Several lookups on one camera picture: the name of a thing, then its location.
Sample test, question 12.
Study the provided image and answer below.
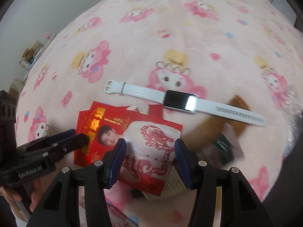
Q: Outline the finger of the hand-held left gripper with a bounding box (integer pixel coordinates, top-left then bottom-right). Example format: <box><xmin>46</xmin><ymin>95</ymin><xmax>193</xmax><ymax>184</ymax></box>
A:
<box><xmin>24</xmin><ymin>134</ymin><xmax>89</xmax><ymax>168</ymax></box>
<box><xmin>16</xmin><ymin>129</ymin><xmax>76</xmax><ymax>152</ymax></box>

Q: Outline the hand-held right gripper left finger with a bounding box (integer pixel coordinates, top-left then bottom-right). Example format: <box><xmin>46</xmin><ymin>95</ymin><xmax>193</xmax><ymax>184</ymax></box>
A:
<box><xmin>26</xmin><ymin>138</ymin><xmax>127</xmax><ymax>227</ymax></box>

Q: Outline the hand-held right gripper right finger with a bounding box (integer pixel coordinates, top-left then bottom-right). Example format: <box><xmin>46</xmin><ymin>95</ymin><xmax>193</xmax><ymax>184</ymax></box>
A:
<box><xmin>174</xmin><ymin>138</ymin><xmax>276</xmax><ymax>227</ymax></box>

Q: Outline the red envelope with portrait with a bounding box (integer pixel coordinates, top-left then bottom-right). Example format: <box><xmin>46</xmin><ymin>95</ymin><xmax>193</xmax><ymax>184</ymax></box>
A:
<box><xmin>73</xmin><ymin>110</ymin><xmax>184</xmax><ymax>197</ymax></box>

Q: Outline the wooden comb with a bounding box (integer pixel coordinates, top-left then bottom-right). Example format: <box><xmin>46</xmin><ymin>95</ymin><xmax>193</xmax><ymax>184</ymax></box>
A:
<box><xmin>189</xmin><ymin>95</ymin><xmax>251</xmax><ymax>147</ymax></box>

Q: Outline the person's left hand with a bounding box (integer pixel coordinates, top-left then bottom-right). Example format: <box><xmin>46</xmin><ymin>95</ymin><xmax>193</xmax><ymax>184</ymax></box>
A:
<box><xmin>0</xmin><ymin>178</ymin><xmax>43</xmax><ymax>210</ymax></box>

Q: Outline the dark green blurred object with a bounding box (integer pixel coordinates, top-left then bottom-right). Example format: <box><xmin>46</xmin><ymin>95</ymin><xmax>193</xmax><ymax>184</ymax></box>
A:
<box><xmin>208</xmin><ymin>123</ymin><xmax>244</xmax><ymax>166</ymax></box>

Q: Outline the plain red envelope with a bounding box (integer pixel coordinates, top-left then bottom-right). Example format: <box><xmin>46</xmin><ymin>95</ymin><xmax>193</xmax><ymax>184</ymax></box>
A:
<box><xmin>79</xmin><ymin>101</ymin><xmax>164</xmax><ymax>123</ymax></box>

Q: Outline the white smart watch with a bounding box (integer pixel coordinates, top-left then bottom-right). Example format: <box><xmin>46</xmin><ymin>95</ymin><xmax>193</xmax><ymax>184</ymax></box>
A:
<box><xmin>104</xmin><ymin>80</ymin><xmax>267</xmax><ymax>127</ymax></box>

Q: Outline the cluttered box pile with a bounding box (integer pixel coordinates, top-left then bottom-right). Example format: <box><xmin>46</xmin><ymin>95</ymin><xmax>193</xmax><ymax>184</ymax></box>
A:
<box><xmin>19</xmin><ymin>33</ymin><xmax>56</xmax><ymax>69</ymax></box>

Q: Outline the pink printed blanket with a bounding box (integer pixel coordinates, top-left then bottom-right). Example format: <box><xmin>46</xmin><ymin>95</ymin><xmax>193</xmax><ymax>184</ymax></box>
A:
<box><xmin>12</xmin><ymin>0</ymin><xmax>303</xmax><ymax>227</ymax></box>

